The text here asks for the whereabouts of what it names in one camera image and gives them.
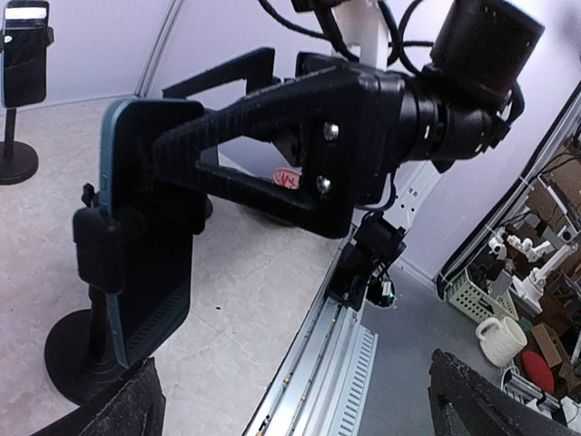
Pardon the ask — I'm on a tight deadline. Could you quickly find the red patterned bowl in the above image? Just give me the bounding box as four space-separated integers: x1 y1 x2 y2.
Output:
272 168 301 190

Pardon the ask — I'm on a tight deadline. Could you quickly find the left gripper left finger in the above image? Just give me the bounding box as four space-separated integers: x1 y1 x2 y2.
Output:
36 358 164 436

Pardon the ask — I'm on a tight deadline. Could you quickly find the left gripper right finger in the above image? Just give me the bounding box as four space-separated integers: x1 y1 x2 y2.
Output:
428 349 576 436

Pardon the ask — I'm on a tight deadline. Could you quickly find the right aluminium frame post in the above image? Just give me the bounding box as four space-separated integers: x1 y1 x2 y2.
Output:
134 0 184 97

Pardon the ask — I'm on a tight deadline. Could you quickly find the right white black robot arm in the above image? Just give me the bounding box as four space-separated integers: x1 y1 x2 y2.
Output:
153 1 544 282

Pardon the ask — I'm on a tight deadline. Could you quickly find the white slotted storage basket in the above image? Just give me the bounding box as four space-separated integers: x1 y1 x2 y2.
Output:
445 267 519 324

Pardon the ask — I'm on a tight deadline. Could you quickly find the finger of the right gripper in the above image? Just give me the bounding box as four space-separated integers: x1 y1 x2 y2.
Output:
162 47 277 98
153 67 378 239

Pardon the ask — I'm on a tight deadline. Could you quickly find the black teal phone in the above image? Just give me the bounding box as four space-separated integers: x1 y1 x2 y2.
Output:
2 1 52 109

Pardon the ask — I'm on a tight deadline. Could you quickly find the black pole phone stand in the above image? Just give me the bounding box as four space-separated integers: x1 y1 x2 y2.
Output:
44 183 155 405
1 27 54 185

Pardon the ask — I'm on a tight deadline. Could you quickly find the red round cushion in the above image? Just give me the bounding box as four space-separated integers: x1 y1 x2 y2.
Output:
520 351 555 394

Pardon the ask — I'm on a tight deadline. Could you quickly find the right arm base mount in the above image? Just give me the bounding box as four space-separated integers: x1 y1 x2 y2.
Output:
325 243 406 311

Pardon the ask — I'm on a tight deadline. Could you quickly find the white ribbed mug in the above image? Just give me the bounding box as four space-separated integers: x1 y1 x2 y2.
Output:
475 316 527 367

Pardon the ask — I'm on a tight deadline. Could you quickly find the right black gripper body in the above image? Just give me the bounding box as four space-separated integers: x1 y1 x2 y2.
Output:
296 1 545 209

